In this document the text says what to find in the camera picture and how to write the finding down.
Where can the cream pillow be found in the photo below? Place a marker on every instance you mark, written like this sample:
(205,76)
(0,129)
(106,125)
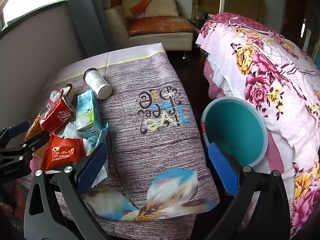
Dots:
(162,7)

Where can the pink cloth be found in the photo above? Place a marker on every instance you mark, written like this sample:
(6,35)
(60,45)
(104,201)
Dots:
(276,155)

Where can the beige sofa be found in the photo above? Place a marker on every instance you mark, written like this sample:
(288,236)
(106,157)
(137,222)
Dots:
(160,40)

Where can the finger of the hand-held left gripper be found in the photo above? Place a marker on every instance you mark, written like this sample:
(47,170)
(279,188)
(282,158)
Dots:
(21,125)
(37,140)

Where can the grey blue curtain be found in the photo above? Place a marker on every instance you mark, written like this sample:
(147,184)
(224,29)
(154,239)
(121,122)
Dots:
(85,17)

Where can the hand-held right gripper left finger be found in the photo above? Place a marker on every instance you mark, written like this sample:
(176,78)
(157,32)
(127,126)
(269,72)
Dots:
(92,166)

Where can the teal trash bin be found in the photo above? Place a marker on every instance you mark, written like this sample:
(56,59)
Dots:
(232,130)

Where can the orange white printed pillow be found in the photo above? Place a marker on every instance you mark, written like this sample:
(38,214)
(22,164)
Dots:
(135,2)

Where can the dark wooden cabinet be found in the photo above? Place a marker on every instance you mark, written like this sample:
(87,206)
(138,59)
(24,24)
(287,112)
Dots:
(297,5)

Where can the blue white wrapper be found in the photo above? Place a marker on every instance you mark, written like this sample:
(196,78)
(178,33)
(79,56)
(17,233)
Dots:
(98,136)

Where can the orange yellow snack packet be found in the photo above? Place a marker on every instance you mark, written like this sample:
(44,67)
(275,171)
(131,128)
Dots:
(32,128)

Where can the grey printed tablecloth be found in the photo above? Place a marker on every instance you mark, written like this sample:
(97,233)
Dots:
(155,155)

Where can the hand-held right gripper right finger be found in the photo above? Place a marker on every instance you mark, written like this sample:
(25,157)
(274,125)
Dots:
(222,170)

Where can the silver pink snack packet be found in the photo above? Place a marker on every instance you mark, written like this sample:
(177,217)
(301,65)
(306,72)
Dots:
(53,97)

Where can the pink floral blanket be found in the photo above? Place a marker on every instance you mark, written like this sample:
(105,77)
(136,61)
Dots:
(262,67)

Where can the orange seat cushion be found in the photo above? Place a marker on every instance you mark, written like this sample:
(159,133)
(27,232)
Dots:
(160,26)

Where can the white cylindrical can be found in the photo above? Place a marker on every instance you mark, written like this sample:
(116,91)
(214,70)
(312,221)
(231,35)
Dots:
(96,82)

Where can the red wafer packet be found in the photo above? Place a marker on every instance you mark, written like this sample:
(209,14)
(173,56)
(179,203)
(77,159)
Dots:
(62,152)

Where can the crushed red cola can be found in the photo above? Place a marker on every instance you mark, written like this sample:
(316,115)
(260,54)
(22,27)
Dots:
(56,117)

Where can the blue green milk carton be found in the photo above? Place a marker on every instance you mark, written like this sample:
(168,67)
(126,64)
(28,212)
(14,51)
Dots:
(86,110)

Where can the brown board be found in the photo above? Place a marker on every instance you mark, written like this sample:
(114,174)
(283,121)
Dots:
(245,0)

